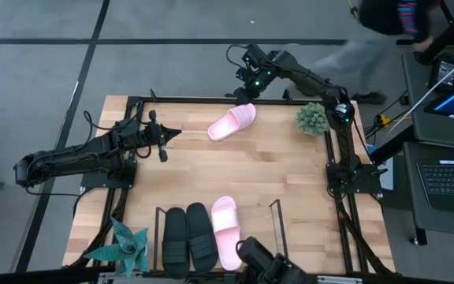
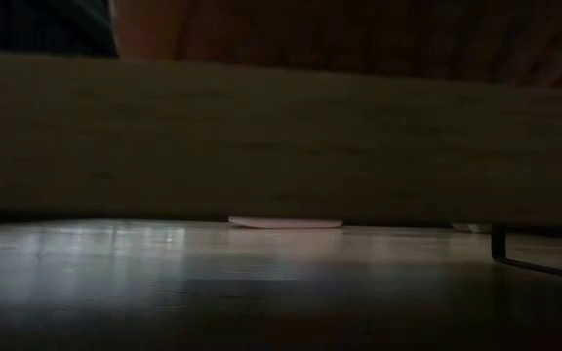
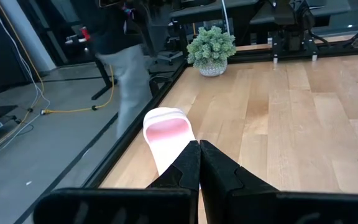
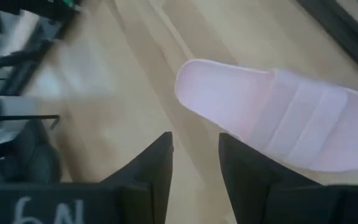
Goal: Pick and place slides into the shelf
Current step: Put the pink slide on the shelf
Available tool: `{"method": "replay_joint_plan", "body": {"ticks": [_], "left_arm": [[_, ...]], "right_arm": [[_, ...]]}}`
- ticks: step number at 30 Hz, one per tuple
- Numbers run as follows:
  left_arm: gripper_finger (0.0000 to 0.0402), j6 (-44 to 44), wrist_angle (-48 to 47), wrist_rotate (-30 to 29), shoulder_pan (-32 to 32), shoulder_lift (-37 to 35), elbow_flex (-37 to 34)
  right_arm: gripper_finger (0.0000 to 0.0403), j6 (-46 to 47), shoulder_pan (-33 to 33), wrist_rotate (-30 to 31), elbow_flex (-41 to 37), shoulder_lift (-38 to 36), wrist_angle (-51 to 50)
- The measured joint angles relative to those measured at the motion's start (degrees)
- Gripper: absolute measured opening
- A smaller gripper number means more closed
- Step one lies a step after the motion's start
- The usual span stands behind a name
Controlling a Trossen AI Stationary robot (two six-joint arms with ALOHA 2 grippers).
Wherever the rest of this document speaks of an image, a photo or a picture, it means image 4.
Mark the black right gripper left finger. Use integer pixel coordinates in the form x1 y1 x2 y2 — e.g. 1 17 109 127
0 132 174 224

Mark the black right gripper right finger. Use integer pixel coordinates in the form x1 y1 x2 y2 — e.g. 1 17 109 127
219 133 358 224

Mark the pink rubber slide sandal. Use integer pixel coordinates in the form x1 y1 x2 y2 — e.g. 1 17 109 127
175 58 358 172

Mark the black rubber slide sandal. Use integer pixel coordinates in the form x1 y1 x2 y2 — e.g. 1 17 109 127
0 119 62 185

